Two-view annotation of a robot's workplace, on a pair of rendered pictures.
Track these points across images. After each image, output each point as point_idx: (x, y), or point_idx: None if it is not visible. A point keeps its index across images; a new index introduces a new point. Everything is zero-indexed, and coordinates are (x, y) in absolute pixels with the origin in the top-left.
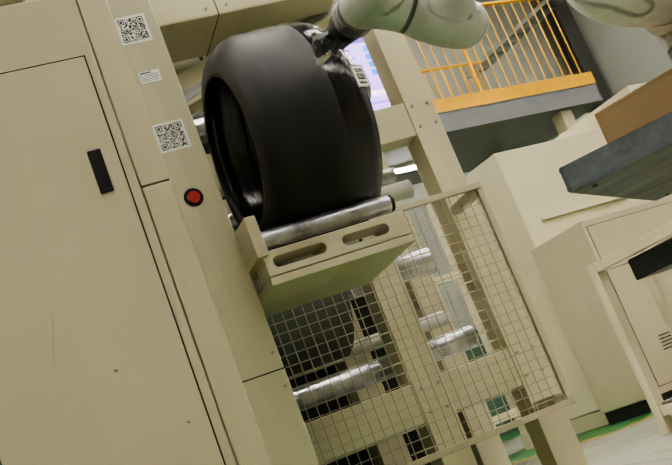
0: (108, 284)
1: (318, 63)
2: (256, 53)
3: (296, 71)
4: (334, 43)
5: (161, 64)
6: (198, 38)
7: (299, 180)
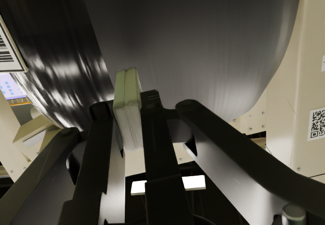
0: None
1: (137, 72)
2: (246, 97)
3: (185, 52)
4: (178, 206)
5: (314, 77)
6: None
7: None
